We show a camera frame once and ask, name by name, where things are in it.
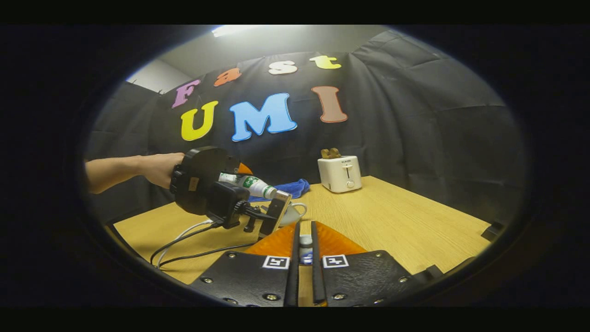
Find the blue towel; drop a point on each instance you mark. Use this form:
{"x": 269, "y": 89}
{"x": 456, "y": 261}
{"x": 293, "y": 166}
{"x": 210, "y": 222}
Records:
{"x": 295, "y": 186}

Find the white teacup lid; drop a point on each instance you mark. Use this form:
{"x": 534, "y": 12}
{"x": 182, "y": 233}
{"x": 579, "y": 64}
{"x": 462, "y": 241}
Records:
{"x": 306, "y": 242}

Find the white plastic water bottle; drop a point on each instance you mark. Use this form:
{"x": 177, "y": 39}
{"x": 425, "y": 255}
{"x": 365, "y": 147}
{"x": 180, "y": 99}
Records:
{"x": 256, "y": 186}

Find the black backdrop cloth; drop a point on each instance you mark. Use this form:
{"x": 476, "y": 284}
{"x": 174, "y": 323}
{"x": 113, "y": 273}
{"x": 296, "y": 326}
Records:
{"x": 415, "y": 138}

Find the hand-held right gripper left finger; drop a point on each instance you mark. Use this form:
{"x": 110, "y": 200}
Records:
{"x": 294, "y": 276}

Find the white toaster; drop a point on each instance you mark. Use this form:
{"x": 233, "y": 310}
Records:
{"x": 339, "y": 175}

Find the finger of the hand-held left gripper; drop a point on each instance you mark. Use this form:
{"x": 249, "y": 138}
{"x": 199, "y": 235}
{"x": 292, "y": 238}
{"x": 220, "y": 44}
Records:
{"x": 243, "y": 169}

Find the brown bread slice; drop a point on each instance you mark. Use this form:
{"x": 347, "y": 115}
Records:
{"x": 336, "y": 153}
{"x": 326, "y": 153}

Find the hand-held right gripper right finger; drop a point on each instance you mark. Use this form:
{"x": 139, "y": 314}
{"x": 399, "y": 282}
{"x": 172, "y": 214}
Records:
{"x": 316, "y": 276}

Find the white blue teacup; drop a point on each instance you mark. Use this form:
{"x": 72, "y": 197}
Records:
{"x": 290, "y": 216}

